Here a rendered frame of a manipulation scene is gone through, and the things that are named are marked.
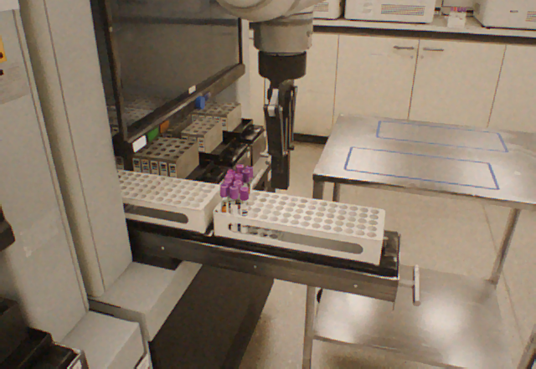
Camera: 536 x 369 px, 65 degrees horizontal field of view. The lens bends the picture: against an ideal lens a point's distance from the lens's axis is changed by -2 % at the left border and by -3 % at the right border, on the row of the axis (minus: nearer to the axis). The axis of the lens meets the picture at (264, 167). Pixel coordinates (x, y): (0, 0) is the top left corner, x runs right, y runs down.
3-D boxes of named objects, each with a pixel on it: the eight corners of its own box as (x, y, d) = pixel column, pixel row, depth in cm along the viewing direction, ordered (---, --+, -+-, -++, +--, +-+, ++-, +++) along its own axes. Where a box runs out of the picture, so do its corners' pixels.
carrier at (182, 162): (192, 162, 105) (190, 140, 102) (199, 163, 104) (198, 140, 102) (169, 184, 95) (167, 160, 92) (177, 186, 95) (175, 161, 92)
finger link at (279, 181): (289, 151, 72) (288, 153, 72) (288, 188, 76) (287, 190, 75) (272, 150, 73) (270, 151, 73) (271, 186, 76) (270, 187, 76)
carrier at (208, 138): (216, 140, 118) (214, 119, 115) (223, 140, 118) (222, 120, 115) (198, 156, 108) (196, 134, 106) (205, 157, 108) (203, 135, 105)
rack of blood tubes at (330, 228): (213, 241, 79) (211, 212, 76) (232, 212, 88) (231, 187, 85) (378, 271, 71) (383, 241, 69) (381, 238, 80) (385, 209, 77)
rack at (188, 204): (71, 213, 87) (65, 187, 85) (100, 191, 96) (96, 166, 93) (203, 238, 80) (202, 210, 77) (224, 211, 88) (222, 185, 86)
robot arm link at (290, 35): (319, 9, 66) (316, 48, 68) (262, 7, 68) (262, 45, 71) (306, 16, 58) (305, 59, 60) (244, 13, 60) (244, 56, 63)
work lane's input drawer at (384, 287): (58, 242, 90) (48, 206, 86) (98, 209, 102) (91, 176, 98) (420, 318, 71) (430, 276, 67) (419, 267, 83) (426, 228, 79)
